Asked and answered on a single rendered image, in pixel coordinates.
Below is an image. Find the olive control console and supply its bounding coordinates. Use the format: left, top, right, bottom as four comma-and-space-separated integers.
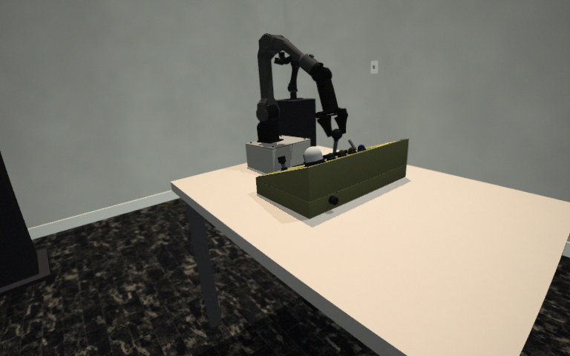
257, 129, 409, 219

